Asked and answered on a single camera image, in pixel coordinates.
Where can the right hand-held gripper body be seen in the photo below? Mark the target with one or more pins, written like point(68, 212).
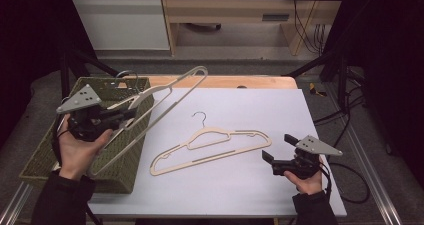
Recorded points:
point(316, 145)

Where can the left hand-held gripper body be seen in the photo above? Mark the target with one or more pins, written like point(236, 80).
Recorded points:
point(81, 100)

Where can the green woven basket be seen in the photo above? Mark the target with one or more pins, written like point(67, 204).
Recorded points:
point(126, 165)

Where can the beige clothes hanger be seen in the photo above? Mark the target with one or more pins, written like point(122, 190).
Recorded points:
point(160, 88)
point(250, 146)

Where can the person's right hand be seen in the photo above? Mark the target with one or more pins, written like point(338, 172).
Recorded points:
point(308, 186)

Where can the person's left hand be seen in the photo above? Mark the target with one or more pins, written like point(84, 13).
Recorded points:
point(78, 155)

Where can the white table mat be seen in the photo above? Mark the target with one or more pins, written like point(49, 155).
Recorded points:
point(233, 191)

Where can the yellow black tool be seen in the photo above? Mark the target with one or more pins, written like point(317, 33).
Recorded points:
point(313, 89)

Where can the wooden table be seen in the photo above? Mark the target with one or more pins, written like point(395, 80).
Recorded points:
point(233, 81)

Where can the white cabinet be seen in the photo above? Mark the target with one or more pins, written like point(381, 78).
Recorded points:
point(123, 25)

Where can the light wooden desk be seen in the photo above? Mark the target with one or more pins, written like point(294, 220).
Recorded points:
point(233, 10)

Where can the black frame strut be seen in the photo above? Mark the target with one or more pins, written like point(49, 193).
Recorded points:
point(96, 64)
point(313, 65)

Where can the aluminium rail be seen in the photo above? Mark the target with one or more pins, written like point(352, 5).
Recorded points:
point(373, 181)
point(13, 205)

